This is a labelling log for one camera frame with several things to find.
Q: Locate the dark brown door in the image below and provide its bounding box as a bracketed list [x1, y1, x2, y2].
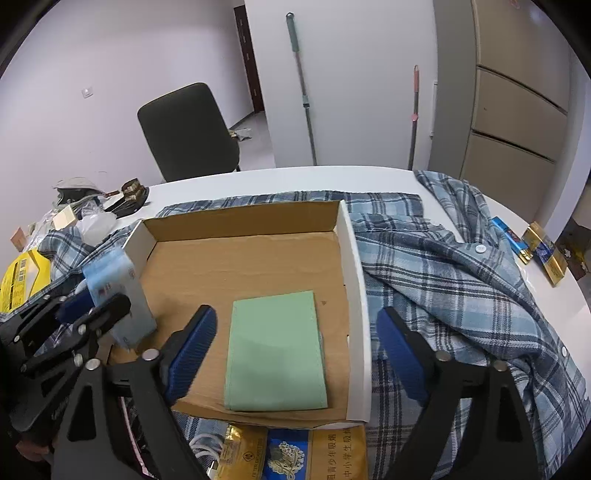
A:
[233, 6, 266, 115]

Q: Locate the blue plaid shirt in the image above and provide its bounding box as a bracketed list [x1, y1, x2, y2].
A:
[0, 170, 591, 480]

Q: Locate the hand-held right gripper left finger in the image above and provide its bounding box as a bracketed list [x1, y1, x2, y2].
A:
[51, 304, 219, 480]

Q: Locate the blue tissue pack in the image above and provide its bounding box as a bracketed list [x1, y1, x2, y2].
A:
[83, 248, 158, 349]

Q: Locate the gold foil packet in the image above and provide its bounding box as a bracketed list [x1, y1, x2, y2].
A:
[215, 425, 269, 480]

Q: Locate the white cardboard box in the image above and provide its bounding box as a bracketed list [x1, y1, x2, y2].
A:
[108, 199, 372, 428]

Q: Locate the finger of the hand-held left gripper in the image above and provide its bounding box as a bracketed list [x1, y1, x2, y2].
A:
[0, 292, 95, 352]
[21, 294, 133, 377]

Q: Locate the blue flat pack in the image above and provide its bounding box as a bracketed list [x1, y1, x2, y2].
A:
[490, 217, 532, 257]

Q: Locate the dark framed patterned glass door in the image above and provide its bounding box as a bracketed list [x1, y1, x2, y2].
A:
[558, 217, 591, 283]

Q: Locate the white cable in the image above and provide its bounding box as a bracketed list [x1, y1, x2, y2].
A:
[189, 431, 227, 462]

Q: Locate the grey green mop handle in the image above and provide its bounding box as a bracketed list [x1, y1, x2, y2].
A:
[285, 12, 319, 167]

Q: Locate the grey cloth cap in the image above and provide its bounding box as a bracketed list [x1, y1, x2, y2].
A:
[52, 176, 100, 204]

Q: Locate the beige refrigerator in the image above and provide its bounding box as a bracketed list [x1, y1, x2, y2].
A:
[427, 0, 573, 222]

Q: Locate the black gold small box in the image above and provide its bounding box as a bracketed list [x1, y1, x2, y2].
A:
[104, 178, 151, 217]

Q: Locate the dark grey chair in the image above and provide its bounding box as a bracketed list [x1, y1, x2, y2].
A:
[137, 82, 242, 184]

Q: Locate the blue gold cigarette carton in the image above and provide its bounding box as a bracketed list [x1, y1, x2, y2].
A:
[263, 427, 370, 480]

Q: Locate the yellow packet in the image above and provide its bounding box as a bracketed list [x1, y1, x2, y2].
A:
[0, 247, 51, 315]

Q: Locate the small beige box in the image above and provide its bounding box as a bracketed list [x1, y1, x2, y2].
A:
[52, 205, 77, 229]

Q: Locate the gold blue cigarette pack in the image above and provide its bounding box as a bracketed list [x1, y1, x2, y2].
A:
[538, 244, 566, 288]
[522, 222, 555, 264]

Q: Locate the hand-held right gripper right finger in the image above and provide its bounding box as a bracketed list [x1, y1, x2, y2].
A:
[376, 307, 541, 480]

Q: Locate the clear plastic bag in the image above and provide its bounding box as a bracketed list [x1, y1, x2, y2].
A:
[76, 208, 118, 243]

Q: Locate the green cloth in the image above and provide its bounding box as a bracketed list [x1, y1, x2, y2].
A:
[224, 290, 329, 412]

